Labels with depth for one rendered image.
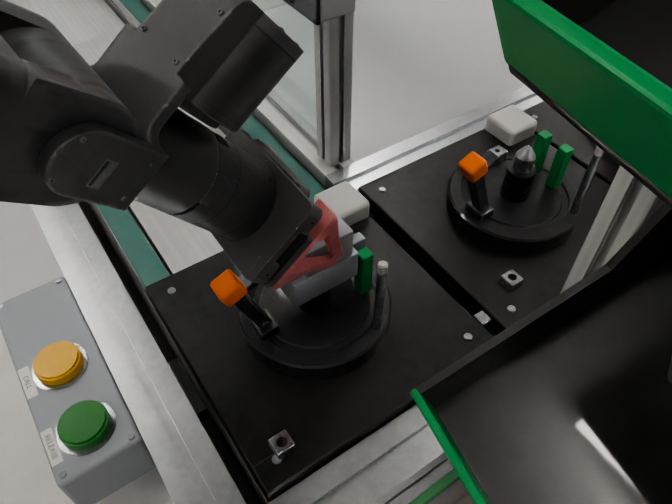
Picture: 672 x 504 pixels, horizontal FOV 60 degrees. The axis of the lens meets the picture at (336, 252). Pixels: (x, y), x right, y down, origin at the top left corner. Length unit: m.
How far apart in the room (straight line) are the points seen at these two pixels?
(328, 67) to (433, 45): 0.55
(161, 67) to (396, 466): 0.34
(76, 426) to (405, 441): 0.27
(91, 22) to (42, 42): 0.90
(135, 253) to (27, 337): 0.14
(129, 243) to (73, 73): 0.42
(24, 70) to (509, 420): 0.22
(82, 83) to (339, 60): 0.42
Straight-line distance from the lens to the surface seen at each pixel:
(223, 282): 0.45
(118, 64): 0.32
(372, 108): 0.98
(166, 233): 0.72
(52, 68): 0.27
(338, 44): 0.63
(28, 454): 0.67
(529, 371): 0.25
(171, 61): 0.30
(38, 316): 0.63
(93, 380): 0.57
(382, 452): 0.50
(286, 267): 0.39
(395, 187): 0.67
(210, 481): 0.50
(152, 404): 0.54
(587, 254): 0.29
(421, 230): 0.62
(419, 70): 1.09
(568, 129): 0.81
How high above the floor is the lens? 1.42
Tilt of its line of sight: 48 degrees down
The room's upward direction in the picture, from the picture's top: straight up
